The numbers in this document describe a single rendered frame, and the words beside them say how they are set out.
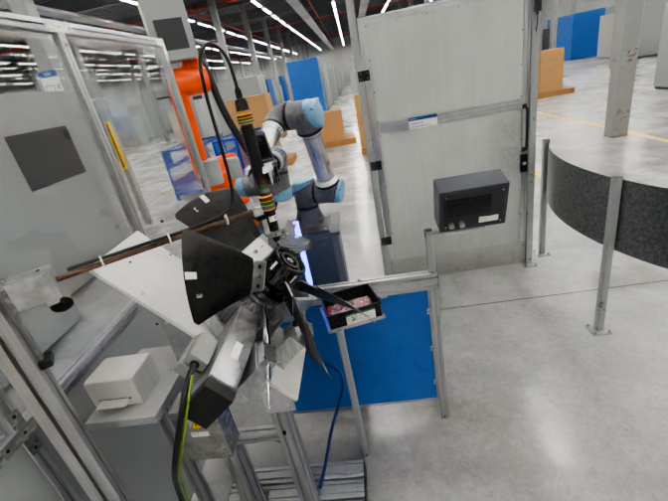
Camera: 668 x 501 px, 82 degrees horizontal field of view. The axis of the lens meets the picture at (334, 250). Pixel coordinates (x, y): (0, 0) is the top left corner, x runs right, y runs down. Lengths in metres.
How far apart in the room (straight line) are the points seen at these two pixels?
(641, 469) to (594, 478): 0.20
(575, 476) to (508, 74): 2.37
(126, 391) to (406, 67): 2.48
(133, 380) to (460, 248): 2.61
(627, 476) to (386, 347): 1.10
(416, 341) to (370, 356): 0.23
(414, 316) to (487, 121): 1.73
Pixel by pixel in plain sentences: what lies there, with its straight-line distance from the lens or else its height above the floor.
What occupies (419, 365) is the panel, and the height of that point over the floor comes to 0.35.
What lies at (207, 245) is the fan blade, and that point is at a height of 1.38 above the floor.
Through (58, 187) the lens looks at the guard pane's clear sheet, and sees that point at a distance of 1.62.
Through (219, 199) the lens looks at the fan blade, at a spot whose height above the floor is 1.41.
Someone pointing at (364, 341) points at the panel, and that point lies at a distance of 1.89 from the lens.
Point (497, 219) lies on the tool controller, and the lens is 1.66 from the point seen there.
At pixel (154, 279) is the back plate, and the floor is 1.25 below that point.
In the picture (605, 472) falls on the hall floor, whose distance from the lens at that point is 2.19.
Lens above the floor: 1.70
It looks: 24 degrees down
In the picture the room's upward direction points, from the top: 11 degrees counter-clockwise
